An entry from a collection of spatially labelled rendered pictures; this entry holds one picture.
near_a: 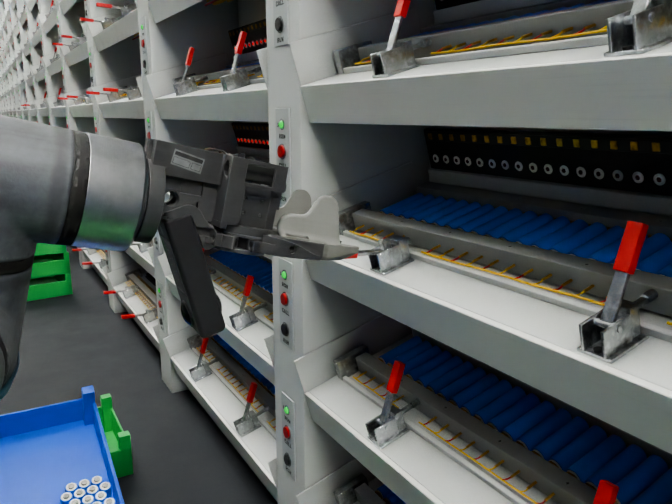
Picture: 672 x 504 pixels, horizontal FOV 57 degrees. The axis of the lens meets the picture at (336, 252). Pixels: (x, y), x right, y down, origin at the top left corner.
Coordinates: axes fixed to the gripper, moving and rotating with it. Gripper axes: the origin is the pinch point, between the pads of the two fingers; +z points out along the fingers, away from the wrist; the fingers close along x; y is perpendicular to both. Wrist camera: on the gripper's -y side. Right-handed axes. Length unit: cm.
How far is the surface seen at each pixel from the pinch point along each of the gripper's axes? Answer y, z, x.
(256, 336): -20.0, 11.3, 37.2
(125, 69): 30, 7, 156
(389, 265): -0.5, 6.1, -1.0
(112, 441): -53, 0, 69
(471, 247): 3.2, 10.1, -8.0
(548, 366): -3.5, 5.6, -23.2
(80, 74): 31, 3, 226
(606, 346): -0.5, 5.0, -27.6
